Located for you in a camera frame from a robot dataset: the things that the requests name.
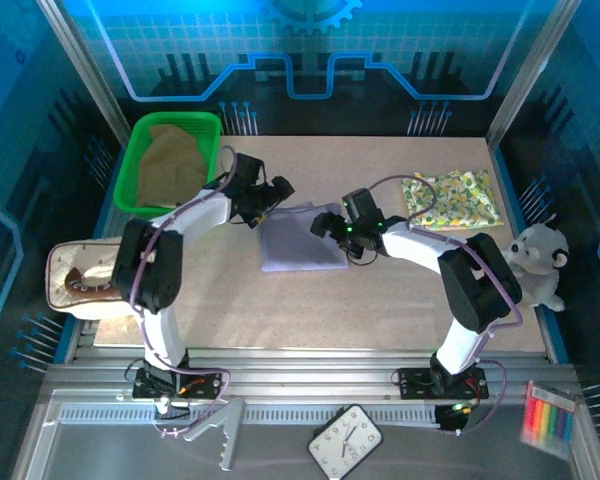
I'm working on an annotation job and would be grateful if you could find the lavender skirt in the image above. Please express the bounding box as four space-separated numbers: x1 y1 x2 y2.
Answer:
259 201 350 274

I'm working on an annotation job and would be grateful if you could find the khaki skirt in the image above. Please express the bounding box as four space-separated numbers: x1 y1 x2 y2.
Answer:
137 123 211 209

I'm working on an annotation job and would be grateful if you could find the lemon print skirt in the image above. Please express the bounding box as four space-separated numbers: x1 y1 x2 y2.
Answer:
400 169 504 232

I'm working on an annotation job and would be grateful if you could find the green plastic basket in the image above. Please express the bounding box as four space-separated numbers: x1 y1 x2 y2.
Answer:
112 110 224 220

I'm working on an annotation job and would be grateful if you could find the grey plush toy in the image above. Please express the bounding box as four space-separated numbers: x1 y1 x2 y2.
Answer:
502 214 571 312

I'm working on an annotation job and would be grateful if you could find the cream quilted bag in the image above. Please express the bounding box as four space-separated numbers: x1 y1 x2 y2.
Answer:
44 238 141 321

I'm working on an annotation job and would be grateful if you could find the black controller box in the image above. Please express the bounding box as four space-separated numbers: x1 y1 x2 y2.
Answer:
433 402 470 435

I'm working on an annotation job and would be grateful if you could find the white black-rimmed clock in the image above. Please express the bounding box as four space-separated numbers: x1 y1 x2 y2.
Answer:
307 403 385 480

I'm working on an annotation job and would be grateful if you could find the coloured marker pack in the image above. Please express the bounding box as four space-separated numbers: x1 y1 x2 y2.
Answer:
519 380 579 461

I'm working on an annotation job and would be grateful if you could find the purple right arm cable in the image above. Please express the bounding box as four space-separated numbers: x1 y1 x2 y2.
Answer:
367 174 526 437

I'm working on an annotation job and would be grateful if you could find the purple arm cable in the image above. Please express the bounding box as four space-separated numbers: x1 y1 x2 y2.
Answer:
367 174 526 437
127 144 239 439

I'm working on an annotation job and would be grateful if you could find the aluminium frame rail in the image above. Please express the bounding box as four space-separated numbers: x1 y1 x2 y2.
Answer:
44 348 581 401

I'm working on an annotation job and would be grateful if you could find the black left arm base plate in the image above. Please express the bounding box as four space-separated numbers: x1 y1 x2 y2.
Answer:
132 367 224 401

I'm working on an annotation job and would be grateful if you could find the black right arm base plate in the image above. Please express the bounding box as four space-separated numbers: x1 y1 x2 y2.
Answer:
396 367 490 401

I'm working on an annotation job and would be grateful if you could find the aluminium frame post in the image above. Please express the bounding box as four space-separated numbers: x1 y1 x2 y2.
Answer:
484 0 581 146
34 0 131 146

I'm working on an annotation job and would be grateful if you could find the grey slotted cable duct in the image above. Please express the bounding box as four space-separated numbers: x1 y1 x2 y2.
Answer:
57 405 444 427

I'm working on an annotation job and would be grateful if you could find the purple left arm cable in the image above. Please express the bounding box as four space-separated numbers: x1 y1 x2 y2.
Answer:
127 144 239 439

